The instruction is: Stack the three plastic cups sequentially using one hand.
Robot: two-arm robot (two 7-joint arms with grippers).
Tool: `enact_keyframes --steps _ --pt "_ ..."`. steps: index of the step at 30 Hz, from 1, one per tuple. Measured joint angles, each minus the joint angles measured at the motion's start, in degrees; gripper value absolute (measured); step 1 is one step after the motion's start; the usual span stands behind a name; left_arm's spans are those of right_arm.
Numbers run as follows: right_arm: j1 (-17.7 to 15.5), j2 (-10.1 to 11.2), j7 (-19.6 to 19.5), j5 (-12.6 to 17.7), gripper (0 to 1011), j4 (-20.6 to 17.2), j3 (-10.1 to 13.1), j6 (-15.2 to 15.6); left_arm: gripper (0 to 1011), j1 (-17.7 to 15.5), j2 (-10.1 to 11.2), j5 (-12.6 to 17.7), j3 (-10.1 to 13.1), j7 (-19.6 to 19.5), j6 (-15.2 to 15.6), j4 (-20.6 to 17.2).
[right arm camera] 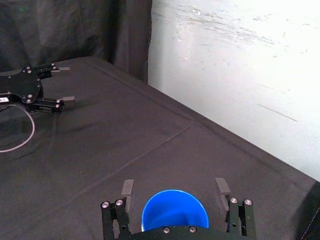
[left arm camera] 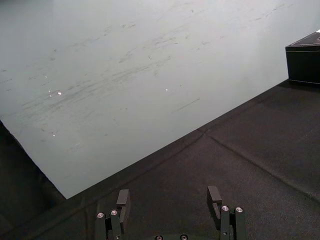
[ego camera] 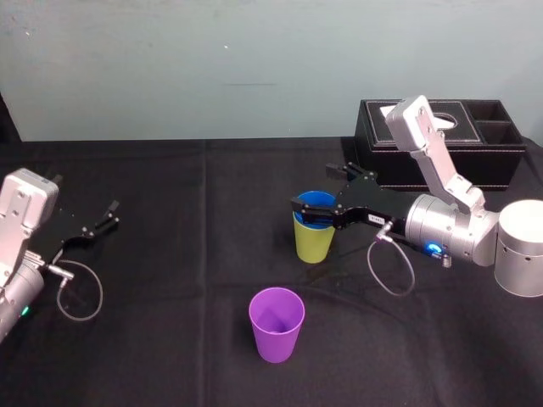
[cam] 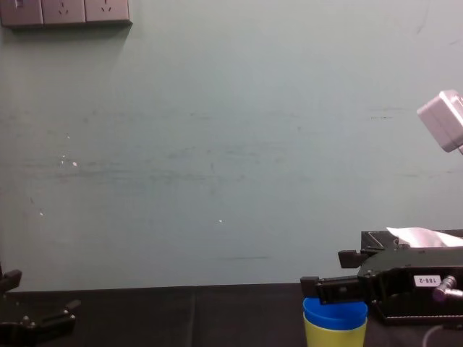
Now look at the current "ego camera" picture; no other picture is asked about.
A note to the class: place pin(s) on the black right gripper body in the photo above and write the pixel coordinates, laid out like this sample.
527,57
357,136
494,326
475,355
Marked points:
373,205

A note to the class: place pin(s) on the white tissue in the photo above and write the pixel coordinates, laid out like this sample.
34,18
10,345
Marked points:
448,124

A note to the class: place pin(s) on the purple plastic cup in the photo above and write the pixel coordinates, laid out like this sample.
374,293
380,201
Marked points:
275,335

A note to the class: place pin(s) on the blue plastic cup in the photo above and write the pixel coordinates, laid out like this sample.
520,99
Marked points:
315,199

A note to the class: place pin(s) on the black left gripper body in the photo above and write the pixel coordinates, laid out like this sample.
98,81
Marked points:
68,231

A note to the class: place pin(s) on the black tablecloth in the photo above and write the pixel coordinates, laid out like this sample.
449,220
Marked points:
169,254

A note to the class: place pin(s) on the black leather organizer box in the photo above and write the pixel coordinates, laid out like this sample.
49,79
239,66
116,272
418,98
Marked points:
488,165

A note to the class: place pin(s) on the yellow-green plastic cup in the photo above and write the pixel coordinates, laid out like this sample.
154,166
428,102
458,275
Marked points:
313,246

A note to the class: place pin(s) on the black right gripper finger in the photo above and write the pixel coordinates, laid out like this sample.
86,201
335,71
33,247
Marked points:
339,171
316,214

